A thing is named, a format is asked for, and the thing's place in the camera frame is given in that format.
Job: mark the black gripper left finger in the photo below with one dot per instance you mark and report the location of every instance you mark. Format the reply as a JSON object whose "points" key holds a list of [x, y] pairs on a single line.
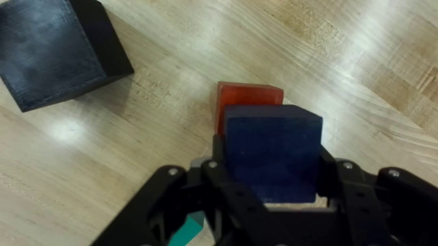
{"points": [[183, 200]]}

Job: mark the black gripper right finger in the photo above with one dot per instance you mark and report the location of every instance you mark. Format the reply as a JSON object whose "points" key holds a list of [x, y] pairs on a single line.
{"points": [[388, 205]]}

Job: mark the blue block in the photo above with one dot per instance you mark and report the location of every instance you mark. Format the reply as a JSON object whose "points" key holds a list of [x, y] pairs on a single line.
{"points": [[274, 150]]}

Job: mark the teal block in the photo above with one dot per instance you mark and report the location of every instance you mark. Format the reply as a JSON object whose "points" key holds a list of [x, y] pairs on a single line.
{"points": [[187, 231]]}

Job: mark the red block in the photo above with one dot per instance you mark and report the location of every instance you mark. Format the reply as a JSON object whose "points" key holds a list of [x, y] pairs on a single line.
{"points": [[248, 94]]}

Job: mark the black block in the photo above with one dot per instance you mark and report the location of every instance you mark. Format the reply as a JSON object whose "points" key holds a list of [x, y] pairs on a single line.
{"points": [[50, 49]]}

